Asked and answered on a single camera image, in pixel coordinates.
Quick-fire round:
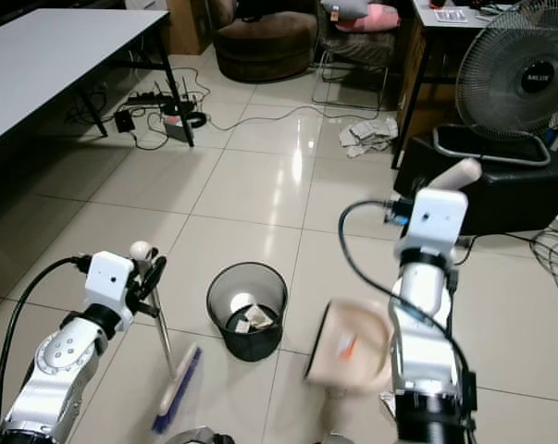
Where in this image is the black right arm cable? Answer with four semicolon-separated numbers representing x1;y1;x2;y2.
337;198;478;413

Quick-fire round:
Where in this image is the metal frame chair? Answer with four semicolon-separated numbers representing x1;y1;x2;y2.
314;0;405;112

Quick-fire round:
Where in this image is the wooden cabinet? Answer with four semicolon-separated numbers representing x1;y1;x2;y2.
166;0;215;56

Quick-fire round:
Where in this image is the thin white floor cable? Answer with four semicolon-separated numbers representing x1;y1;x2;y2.
193;72;400;132

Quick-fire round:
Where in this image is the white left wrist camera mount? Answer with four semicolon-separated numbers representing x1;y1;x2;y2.
85;250;137;312

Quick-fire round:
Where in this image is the white printed paper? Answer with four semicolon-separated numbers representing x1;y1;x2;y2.
432;7;472;23

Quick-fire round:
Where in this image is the brown round pouf seat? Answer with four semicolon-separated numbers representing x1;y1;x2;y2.
211;0;320;85

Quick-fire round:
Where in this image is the black floor cable bundle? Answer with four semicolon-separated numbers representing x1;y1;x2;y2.
454;226;558;317

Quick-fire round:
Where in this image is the grey left robot foot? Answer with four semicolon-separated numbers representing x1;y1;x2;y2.
175;425;235;444

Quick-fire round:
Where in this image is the black standing fan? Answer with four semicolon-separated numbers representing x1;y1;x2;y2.
432;0;558;168

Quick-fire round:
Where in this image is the pink cushion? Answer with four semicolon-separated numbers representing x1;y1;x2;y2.
327;3;403;34

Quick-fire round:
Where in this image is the beige long-handled dustpan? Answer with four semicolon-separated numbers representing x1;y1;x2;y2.
304;156;484;396

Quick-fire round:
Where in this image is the crumpled newspaper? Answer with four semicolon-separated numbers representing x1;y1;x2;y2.
338;117;401;159

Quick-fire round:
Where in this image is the black power adapter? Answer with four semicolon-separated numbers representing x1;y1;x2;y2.
113;110;137;134

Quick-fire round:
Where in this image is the black mesh waste bin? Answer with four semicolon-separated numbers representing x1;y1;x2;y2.
205;262;290;363

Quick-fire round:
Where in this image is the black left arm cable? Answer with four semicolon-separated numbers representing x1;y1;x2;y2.
0;255;94;443

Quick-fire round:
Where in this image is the grey power strip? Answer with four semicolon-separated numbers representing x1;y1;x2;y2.
163;120;194;145

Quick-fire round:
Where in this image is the black router with antennas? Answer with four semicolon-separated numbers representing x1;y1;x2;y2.
156;80;208;130

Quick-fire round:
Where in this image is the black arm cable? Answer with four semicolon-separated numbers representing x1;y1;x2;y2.
0;255;94;443
337;198;478;413

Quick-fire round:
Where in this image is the crumpled paper scrap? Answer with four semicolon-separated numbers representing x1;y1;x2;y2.
228;303;272;334

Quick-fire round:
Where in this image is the black box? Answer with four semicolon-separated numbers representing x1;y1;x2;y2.
393;133;558;238

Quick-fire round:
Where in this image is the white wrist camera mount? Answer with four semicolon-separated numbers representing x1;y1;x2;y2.
394;188;470;265
85;250;137;312

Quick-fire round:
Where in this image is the grey table with black legs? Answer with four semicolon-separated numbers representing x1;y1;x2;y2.
0;9;198;151

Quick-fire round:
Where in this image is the beige broom with blue bristles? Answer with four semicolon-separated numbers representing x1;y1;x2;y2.
130;240;205;435

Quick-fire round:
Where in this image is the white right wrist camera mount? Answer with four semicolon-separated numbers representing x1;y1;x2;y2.
394;188;470;265

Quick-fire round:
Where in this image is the grey cloth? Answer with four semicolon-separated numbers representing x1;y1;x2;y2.
321;0;370;21

